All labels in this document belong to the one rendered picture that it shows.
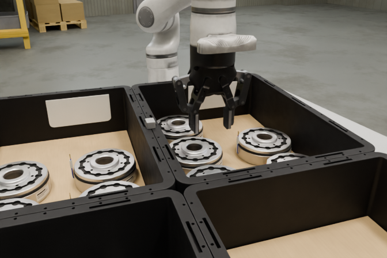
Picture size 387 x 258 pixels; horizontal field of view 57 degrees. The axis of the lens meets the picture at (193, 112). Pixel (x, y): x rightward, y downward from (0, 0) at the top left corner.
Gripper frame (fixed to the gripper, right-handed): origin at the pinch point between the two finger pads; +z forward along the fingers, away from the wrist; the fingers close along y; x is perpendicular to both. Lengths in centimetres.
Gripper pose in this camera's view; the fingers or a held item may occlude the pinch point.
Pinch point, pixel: (211, 122)
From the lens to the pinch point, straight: 64.4
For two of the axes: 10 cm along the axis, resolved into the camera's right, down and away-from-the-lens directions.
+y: -9.5, 1.2, -2.7
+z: 0.1, 9.2, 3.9
